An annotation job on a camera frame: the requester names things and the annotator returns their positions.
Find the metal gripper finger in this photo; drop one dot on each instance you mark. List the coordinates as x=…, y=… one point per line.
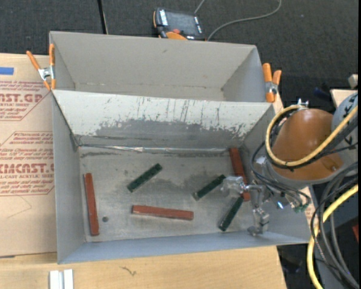
x=234, y=185
x=261, y=220

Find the red-brown flat block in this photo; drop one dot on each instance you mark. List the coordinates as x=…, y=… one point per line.
x=162, y=212
x=92, y=205
x=237, y=164

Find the dark green flat block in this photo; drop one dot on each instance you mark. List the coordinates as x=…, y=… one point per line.
x=209, y=187
x=231, y=213
x=144, y=178

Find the grey metal bin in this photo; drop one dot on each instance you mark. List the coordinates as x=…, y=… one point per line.
x=156, y=122

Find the brown cardboard board red print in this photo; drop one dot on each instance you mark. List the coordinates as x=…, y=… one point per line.
x=21, y=161

